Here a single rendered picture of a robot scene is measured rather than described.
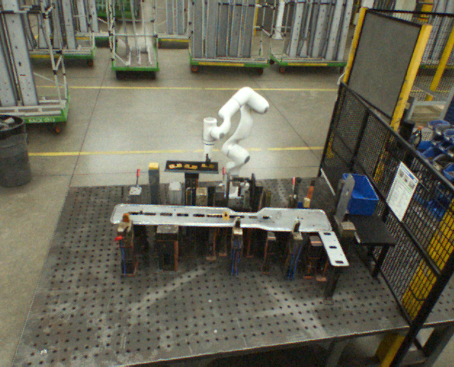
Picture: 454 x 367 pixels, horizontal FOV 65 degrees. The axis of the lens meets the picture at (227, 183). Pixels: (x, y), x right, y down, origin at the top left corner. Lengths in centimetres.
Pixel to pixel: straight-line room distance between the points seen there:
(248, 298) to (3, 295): 204
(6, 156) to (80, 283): 245
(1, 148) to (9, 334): 206
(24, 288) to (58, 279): 105
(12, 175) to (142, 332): 300
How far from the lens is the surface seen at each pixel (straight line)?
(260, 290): 227
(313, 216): 241
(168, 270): 231
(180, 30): 1158
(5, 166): 458
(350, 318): 229
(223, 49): 925
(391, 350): 266
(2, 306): 337
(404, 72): 417
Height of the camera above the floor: 239
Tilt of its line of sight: 32 degrees down
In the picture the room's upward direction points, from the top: 5 degrees clockwise
